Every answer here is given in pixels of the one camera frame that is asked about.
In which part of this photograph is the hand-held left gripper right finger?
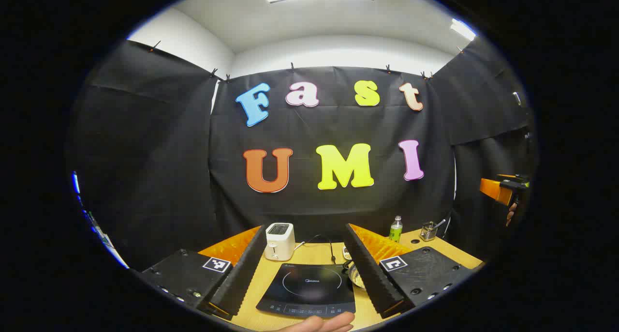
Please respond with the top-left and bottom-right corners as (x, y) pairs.
(344, 223), (477, 319)

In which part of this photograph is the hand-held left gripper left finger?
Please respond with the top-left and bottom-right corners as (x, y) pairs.
(140, 225), (268, 322)

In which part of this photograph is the steel pot with black handle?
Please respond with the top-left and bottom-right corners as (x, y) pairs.
(344, 260), (367, 289)

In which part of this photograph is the black induction cooktop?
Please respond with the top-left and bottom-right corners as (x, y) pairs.
(255, 263), (357, 319)

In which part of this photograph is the white toaster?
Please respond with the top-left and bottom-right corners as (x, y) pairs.
(264, 223), (296, 261)

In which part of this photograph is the black backdrop cloth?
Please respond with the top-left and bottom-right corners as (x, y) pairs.
(68, 37), (537, 274)

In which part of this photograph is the small ceiling light panel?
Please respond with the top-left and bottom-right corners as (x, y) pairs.
(451, 18), (477, 41)

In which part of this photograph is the black power cable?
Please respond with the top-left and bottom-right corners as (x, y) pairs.
(300, 234), (337, 265)

